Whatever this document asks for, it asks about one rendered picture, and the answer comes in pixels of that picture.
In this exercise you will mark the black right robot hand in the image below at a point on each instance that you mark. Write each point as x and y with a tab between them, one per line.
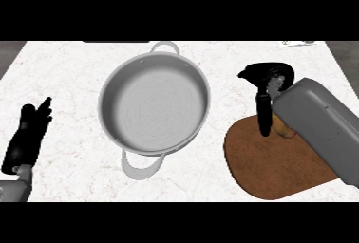
265	79

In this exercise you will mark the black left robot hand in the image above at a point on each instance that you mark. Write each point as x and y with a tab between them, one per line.
25	139

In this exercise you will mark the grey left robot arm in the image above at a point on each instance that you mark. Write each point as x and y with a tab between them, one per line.
15	186

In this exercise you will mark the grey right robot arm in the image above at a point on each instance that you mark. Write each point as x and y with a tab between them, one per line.
322	126

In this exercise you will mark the yellow-red pear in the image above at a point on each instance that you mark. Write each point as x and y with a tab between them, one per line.
283	129

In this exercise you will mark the brown wooden cutting board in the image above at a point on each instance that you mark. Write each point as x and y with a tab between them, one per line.
271	161

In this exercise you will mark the pale grey patterned object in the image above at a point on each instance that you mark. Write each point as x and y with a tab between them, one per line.
299	43

